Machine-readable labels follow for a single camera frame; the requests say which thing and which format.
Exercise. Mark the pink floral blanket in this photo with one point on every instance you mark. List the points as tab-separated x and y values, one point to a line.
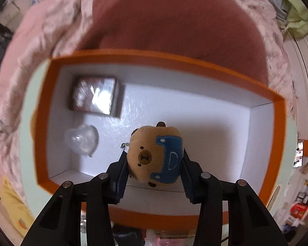
54	25

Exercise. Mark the orange cardboard box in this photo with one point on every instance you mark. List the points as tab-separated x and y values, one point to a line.
169	59

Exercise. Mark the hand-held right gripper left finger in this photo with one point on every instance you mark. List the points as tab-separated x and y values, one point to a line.
122	176

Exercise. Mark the yellow plush cushion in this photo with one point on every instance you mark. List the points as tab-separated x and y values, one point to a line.
15	207

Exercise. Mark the grey clothes pile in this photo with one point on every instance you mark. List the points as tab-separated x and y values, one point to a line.
277	2

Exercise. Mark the red packet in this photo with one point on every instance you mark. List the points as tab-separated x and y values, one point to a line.
300	210

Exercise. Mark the phone with lit screen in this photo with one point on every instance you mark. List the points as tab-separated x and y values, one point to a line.
298	153

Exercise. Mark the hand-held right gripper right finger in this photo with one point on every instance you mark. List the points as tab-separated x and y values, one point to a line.
187	182

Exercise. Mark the lime green cloth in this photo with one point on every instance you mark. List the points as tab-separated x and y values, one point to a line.
296	12

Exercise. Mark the clear heart-shaped case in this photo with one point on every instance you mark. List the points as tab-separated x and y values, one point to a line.
80	141

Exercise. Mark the brown plastic-wrapped box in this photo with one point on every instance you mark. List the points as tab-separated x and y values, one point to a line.
95	97

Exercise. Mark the pink bed sheet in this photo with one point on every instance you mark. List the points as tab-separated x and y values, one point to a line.
25	15

